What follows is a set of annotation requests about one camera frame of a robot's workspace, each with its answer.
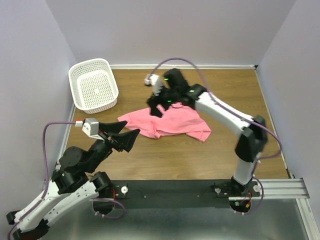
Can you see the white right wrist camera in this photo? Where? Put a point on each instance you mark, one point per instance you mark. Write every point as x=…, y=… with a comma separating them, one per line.
x=154, y=81

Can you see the aluminium extrusion rail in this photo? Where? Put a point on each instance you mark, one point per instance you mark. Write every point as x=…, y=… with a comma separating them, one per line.
x=278, y=189

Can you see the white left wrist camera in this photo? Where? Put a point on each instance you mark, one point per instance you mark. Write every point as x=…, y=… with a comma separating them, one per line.
x=90, y=126

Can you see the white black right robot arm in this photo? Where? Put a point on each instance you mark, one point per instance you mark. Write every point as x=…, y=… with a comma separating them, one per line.
x=251, y=131

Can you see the pink t shirt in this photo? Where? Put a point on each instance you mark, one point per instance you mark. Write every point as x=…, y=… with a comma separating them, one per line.
x=177, y=120

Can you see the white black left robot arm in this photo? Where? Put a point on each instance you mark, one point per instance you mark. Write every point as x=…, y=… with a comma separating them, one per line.
x=76, y=181

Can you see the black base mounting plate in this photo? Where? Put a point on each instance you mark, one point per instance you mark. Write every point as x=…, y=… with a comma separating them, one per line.
x=182, y=194

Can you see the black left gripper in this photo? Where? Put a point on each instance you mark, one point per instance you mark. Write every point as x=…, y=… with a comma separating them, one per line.
x=125, y=140

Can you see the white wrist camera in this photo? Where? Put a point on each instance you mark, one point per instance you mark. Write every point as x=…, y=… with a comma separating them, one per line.
x=154, y=81
x=90, y=126

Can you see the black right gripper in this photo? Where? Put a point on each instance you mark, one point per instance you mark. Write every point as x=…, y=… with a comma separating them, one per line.
x=153, y=101

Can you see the white perforated plastic basket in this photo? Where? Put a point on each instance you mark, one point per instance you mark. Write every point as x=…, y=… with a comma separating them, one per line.
x=93, y=86

